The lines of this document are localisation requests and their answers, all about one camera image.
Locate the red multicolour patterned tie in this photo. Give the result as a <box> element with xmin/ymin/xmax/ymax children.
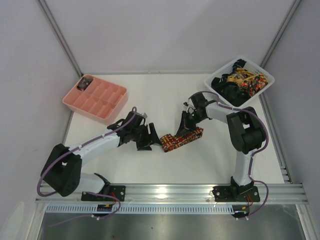
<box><xmin>160</xmin><ymin>127</ymin><xmax>204</xmax><ymax>153</ymax></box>

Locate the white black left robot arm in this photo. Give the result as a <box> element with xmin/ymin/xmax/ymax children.
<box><xmin>36</xmin><ymin>107</ymin><xmax>162</xmax><ymax>197</ymax></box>

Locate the pink compartment tray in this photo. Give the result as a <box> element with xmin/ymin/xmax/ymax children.
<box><xmin>62</xmin><ymin>74</ymin><xmax>128</xmax><ymax>126</ymax></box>

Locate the white perforated plastic basket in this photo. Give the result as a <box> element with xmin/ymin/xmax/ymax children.
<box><xmin>204</xmin><ymin>58</ymin><xmax>275</xmax><ymax>108</ymax></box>

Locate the yellow patterned tie in basket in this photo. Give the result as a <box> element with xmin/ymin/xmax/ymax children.
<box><xmin>226</xmin><ymin>67</ymin><xmax>260</xmax><ymax>84</ymax></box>

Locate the red floral tie in basket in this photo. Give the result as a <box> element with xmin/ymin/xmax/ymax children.
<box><xmin>237</xmin><ymin>74</ymin><xmax>268</xmax><ymax>97</ymax></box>

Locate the rolled dark tie in tray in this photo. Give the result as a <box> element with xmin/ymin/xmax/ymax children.
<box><xmin>76</xmin><ymin>77</ymin><xmax>93</xmax><ymax>92</ymax></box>

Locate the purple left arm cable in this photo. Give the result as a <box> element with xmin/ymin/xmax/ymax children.
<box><xmin>36</xmin><ymin>106</ymin><xmax>138</xmax><ymax>227</ymax></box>

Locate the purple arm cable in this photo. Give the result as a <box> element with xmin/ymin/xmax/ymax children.
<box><xmin>188</xmin><ymin>91</ymin><xmax>271</xmax><ymax>220</ymax></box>
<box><xmin>36</xmin><ymin>106</ymin><xmax>138</xmax><ymax>227</ymax></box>

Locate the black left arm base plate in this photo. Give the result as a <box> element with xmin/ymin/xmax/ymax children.
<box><xmin>81</xmin><ymin>184</ymin><xmax>126</xmax><ymax>202</ymax></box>

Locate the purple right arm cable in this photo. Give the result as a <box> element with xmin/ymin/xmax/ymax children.
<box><xmin>188</xmin><ymin>91</ymin><xmax>271</xmax><ymax>220</ymax></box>

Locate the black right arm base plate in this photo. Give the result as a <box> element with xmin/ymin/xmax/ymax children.
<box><xmin>212</xmin><ymin>185</ymin><xmax>261</xmax><ymax>203</ymax></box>

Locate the white slotted cable duct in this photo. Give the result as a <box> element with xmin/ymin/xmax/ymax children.
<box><xmin>45</xmin><ymin>203</ymin><xmax>234</xmax><ymax>215</ymax></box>

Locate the aluminium front rail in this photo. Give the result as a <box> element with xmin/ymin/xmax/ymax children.
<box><xmin>34</xmin><ymin>182</ymin><xmax>311</xmax><ymax>205</ymax></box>

